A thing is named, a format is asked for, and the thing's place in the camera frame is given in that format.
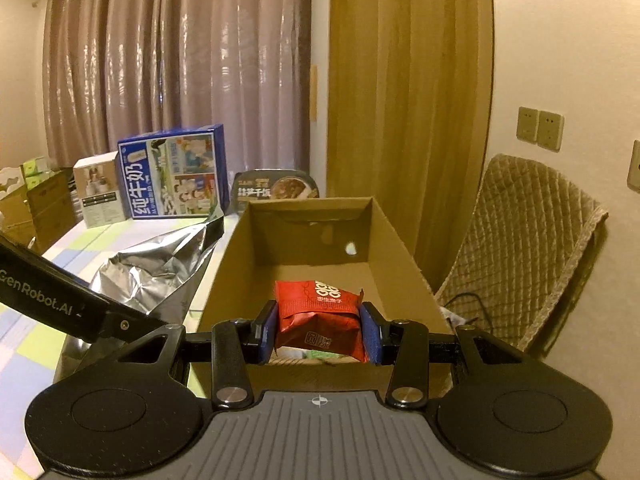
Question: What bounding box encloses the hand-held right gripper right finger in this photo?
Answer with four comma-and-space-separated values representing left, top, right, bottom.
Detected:
359, 301, 526, 409

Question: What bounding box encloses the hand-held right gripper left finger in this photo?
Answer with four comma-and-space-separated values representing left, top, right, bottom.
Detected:
117, 300, 278, 409

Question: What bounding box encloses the red snack packet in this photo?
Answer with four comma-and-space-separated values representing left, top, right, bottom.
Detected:
274, 279, 368, 363

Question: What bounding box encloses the silver foil bag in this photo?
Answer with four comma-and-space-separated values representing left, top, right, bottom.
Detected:
57, 205, 226, 386

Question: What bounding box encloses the brown cardboard box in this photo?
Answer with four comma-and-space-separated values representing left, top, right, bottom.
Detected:
187, 196, 456, 401

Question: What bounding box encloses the checked tablecloth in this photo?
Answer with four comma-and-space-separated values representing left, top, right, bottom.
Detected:
0, 210, 241, 463

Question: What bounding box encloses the plain brown carton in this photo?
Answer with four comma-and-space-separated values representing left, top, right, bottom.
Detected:
25, 170, 77, 256

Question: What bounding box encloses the white picture box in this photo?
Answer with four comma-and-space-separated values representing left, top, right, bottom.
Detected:
72, 152, 126, 229

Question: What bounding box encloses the green tissue pack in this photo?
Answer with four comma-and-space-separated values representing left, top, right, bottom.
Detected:
20, 157, 53, 188

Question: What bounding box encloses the black instant rice bowl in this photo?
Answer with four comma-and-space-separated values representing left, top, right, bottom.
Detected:
228, 167, 321, 213

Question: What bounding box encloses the blue milk carton box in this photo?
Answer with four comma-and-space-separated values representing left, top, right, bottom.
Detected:
117, 122, 230, 221

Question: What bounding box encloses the quilted chair cushion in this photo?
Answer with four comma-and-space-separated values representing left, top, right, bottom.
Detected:
435, 154, 610, 358

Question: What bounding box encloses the wooden door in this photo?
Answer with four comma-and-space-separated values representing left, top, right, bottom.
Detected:
327, 0, 496, 292

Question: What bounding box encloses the beige curtain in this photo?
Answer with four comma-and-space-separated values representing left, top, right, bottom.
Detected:
42, 0, 313, 181

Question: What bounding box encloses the thin black wire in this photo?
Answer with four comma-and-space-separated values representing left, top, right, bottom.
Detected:
439, 292, 497, 332

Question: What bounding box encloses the beige wall socket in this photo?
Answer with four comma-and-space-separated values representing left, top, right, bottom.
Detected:
536, 110, 565, 151
516, 106, 540, 143
627, 140, 640, 188

